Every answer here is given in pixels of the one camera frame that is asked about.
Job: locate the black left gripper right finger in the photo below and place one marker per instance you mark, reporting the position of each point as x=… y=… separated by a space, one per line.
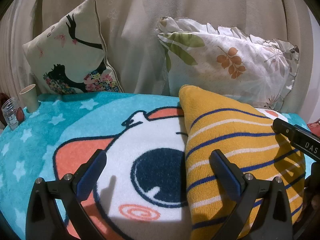
x=273 y=220

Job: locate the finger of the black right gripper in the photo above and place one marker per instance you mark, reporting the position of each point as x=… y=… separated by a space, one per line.
x=299 y=138

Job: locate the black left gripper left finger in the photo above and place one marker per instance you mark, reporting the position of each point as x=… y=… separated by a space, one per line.
x=43 y=216

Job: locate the yellow striped knit sweater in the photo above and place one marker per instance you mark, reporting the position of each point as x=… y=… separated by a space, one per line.
x=245 y=136

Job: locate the white leaf print pillow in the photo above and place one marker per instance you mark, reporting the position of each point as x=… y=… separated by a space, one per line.
x=226 y=61

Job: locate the clear glass jar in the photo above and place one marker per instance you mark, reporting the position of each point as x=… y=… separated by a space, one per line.
x=13 y=113

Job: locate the beige paper cup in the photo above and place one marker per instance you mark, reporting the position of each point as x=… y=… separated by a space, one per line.
x=29 y=98

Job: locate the cream cushion with silhouette print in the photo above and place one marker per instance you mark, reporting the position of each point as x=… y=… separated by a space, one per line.
x=70 y=56

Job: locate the beige curtain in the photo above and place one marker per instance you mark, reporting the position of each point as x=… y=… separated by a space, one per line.
x=133 y=50

